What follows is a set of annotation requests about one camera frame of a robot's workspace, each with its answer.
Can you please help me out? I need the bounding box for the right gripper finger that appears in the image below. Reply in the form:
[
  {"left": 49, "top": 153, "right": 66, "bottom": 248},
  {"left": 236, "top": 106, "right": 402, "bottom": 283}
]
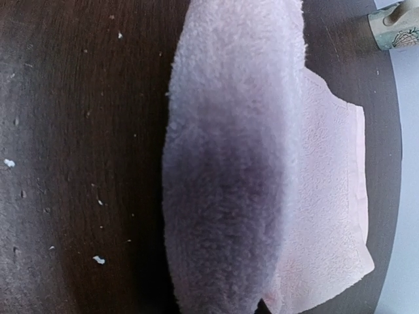
[{"left": 255, "top": 299, "right": 271, "bottom": 314}]

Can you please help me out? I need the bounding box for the pink towel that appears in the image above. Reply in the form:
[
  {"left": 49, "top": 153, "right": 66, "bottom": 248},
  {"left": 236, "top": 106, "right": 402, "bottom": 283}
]
[{"left": 162, "top": 1, "right": 374, "bottom": 313}]

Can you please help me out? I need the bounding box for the beige ceramic mug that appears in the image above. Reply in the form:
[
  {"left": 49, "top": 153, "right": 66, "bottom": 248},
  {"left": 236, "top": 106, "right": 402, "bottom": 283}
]
[{"left": 367, "top": 0, "right": 418, "bottom": 51}]

